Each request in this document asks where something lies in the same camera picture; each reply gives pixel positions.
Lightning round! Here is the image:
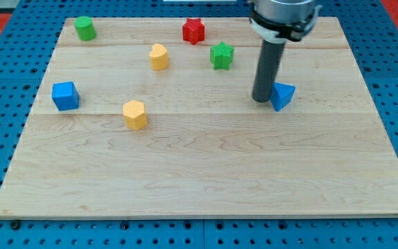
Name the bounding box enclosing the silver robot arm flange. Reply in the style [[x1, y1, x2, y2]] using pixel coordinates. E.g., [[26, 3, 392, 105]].
[[249, 0, 322, 44]]

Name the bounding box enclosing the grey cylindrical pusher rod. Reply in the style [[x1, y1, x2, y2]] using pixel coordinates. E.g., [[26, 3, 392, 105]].
[[252, 40, 285, 102]]

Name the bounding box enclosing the wooden board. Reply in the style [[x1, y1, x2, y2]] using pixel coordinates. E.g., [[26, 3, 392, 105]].
[[0, 17, 398, 220]]

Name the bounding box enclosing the green star block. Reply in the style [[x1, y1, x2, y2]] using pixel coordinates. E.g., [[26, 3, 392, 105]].
[[210, 41, 234, 70]]

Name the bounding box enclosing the yellow heart block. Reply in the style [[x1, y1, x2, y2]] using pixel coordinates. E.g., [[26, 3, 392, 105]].
[[149, 44, 169, 71]]

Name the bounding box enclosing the blue triangle block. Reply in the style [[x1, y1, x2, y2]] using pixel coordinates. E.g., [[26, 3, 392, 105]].
[[270, 82, 296, 111]]

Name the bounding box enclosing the green cylinder block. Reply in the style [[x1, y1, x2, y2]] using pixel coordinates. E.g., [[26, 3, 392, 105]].
[[73, 16, 97, 41]]

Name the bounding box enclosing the blue cube block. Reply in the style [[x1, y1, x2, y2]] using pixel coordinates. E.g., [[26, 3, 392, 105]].
[[51, 82, 79, 111]]

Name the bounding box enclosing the red star block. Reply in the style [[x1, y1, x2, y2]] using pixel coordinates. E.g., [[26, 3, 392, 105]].
[[182, 18, 205, 45]]

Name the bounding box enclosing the yellow hexagon block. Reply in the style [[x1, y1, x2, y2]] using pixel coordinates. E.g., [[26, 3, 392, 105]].
[[122, 100, 148, 130]]

